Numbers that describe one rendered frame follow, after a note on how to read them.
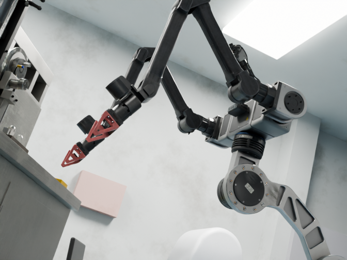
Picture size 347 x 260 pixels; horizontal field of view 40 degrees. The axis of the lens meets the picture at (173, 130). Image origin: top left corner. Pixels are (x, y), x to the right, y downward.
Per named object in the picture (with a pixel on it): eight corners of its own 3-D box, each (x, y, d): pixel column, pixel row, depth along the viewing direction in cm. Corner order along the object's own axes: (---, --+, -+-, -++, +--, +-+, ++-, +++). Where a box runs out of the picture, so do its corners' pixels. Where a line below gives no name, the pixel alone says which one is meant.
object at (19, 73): (13, 72, 168) (20, 54, 171) (8, 71, 169) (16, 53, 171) (21, 82, 175) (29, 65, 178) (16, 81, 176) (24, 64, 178)
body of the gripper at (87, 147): (76, 143, 197) (89, 132, 200) (71, 148, 206) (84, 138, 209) (86, 156, 197) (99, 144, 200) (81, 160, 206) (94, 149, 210)
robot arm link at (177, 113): (160, 39, 223) (153, 47, 232) (135, 48, 217) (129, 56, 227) (204, 125, 221) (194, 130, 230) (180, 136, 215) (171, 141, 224)
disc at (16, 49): (-1, 75, 164) (16, 39, 169) (-2, 75, 164) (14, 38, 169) (16, 95, 178) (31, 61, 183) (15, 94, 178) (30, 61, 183)
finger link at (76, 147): (61, 155, 192) (79, 140, 196) (58, 158, 198) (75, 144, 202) (72, 167, 192) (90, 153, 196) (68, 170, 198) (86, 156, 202)
